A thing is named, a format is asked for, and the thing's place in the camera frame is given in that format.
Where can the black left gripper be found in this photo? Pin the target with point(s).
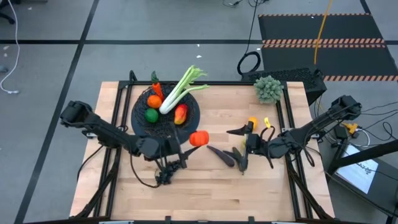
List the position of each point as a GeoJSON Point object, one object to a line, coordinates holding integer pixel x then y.
{"type": "Point", "coordinates": [155, 147]}

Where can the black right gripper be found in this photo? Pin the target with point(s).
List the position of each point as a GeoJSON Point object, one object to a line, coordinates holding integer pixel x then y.
{"type": "Point", "coordinates": [258, 146]}

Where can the red-orange pumpkin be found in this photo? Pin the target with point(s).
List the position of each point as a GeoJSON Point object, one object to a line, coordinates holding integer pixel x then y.
{"type": "Point", "coordinates": [199, 138]}

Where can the purple eggplant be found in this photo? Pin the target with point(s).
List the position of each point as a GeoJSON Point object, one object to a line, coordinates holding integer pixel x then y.
{"type": "Point", "coordinates": [220, 155]}

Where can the dark green cucumber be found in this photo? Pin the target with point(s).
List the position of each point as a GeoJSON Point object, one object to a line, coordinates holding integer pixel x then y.
{"type": "Point", "coordinates": [237, 165]}

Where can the yellow lemon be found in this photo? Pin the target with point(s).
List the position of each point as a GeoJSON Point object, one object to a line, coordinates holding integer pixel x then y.
{"type": "Point", "coordinates": [253, 122]}

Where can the red and yellow mango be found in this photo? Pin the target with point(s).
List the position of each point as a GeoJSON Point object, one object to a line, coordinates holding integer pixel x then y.
{"type": "Point", "coordinates": [181, 114]}

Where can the green lime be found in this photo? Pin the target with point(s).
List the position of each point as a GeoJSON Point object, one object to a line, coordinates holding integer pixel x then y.
{"type": "Point", "coordinates": [151, 115]}

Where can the pale green celery stalk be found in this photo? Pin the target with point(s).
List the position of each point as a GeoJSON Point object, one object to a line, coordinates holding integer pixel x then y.
{"type": "Point", "coordinates": [177, 93]}

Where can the orange tangerine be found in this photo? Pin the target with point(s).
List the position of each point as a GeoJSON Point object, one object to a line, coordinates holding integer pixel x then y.
{"type": "Point", "coordinates": [154, 101]}

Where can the orange carrot with green top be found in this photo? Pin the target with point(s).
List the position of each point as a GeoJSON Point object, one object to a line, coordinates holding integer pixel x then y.
{"type": "Point", "coordinates": [157, 90]}

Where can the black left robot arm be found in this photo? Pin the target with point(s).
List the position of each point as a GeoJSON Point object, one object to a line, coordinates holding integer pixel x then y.
{"type": "Point", "coordinates": [102, 130]}

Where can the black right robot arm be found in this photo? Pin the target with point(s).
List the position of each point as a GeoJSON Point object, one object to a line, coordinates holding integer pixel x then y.
{"type": "Point", "coordinates": [311, 130]}

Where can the dark purple grape bunch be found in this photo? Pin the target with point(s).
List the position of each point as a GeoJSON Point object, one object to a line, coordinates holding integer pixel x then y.
{"type": "Point", "coordinates": [166, 177]}

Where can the green succulent plant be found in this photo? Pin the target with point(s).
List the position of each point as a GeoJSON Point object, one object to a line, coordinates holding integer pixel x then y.
{"type": "Point", "coordinates": [268, 90]}

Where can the black perforated case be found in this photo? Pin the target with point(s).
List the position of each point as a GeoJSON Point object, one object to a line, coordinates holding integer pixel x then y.
{"type": "Point", "coordinates": [295, 75]}

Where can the black power adapter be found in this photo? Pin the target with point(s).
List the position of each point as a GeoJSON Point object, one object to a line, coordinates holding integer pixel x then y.
{"type": "Point", "coordinates": [340, 133]}

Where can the white paper sheet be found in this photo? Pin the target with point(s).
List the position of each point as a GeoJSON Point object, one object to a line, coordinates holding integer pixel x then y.
{"type": "Point", "coordinates": [357, 169]}

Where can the black side stand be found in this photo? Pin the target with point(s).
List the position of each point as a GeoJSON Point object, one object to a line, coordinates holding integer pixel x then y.
{"type": "Point", "coordinates": [367, 154]}

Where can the black hazard-striped floor mat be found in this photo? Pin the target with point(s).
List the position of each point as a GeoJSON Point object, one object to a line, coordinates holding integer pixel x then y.
{"type": "Point", "coordinates": [342, 28]}

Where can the black metal table frame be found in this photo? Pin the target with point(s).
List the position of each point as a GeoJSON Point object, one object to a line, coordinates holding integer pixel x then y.
{"type": "Point", "coordinates": [202, 83]}

